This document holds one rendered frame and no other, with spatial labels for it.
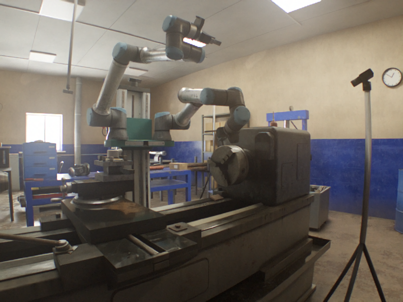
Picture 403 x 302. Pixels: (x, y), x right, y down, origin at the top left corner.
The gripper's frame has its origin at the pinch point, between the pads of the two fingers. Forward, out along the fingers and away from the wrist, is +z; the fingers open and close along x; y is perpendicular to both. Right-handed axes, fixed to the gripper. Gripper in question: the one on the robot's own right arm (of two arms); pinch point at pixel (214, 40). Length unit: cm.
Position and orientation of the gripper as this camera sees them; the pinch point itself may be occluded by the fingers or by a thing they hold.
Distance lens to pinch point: 148.9
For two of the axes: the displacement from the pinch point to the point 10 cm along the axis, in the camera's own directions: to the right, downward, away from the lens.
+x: 5.0, 6.7, -5.5
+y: -4.4, 7.4, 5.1
